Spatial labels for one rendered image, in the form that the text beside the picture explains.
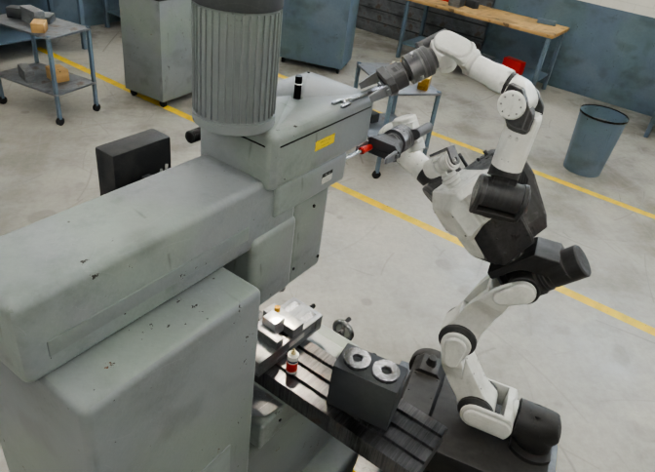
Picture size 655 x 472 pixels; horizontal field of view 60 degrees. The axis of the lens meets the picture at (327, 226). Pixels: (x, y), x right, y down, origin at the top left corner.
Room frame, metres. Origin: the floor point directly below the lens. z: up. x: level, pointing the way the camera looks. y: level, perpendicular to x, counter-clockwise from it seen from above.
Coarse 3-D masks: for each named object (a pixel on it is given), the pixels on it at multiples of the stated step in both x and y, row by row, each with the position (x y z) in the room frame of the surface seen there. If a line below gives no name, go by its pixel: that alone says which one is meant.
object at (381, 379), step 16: (352, 352) 1.33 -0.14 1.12; (368, 352) 1.36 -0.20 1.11; (336, 368) 1.27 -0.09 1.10; (352, 368) 1.27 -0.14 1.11; (368, 368) 1.29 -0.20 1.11; (384, 368) 1.29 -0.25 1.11; (400, 368) 1.31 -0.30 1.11; (336, 384) 1.27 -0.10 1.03; (352, 384) 1.25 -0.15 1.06; (368, 384) 1.23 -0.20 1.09; (384, 384) 1.23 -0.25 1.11; (400, 384) 1.24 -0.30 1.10; (336, 400) 1.27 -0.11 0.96; (352, 400) 1.25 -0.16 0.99; (368, 400) 1.23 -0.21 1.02; (384, 400) 1.21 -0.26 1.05; (368, 416) 1.22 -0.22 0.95; (384, 416) 1.21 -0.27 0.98
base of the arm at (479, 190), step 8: (480, 176) 1.52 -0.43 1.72; (480, 184) 1.48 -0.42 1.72; (472, 192) 1.55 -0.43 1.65; (480, 192) 1.46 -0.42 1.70; (528, 192) 1.47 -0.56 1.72; (472, 200) 1.50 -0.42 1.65; (480, 200) 1.46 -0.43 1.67; (528, 200) 1.46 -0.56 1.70; (472, 208) 1.48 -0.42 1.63; (480, 208) 1.49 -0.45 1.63; (488, 208) 1.49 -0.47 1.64; (520, 208) 1.44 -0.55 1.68; (488, 216) 1.49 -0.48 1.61; (496, 216) 1.48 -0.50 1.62; (504, 216) 1.47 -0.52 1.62; (512, 216) 1.47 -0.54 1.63
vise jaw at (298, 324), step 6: (270, 306) 1.59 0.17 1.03; (264, 312) 1.57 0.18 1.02; (282, 312) 1.57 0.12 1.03; (288, 312) 1.58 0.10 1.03; (288, 318) 1.55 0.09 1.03; (294, 318) 1.55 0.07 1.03; (288, 324) 1.51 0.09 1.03; (294, 324) 1.52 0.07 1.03; (300, 324) 1.52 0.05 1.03; (288, 330) 1.50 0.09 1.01; (294, 330) 1.49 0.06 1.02; (300, 330) 1.52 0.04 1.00
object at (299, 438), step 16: (336, 336) 1.81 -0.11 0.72; (304, 416) 1.45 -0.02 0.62; (288, 432) 1.36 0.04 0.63; (304, 432) 1.46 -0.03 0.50; (320, 432) 1.58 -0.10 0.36; (256, 448) 1.21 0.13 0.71; (272, 448) 1.28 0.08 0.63; (288, 448) 1.37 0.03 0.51; (304, 448) 1.48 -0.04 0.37; (320, 448) 1.60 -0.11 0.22; (256, 464) 1.21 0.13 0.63; (272, 464) 1.29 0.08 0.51; (288, 464) 1.39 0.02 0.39; (304, 464) 1.50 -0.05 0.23
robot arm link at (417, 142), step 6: (402, 126) 1.76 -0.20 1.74; (408, 126) 1.79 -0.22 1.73; (414, 126) 1.80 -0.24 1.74; (420, 126) 1.78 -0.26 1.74; (426, 126) 1.79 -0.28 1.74; (432, 126) 1.81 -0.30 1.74; (408, 132) 1.74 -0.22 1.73; (414, 132) 1.75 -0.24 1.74; (420, 132) 1.74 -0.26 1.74; (426, 132) 1.77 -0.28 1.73; (414, 138) 1.75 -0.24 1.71; (420, 138) 1.79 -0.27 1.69; (414, 144) 1.78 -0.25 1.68; (420, 144) 1.79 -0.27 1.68; (408, 150) 1.79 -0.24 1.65; (414, 150) 1.78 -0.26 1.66
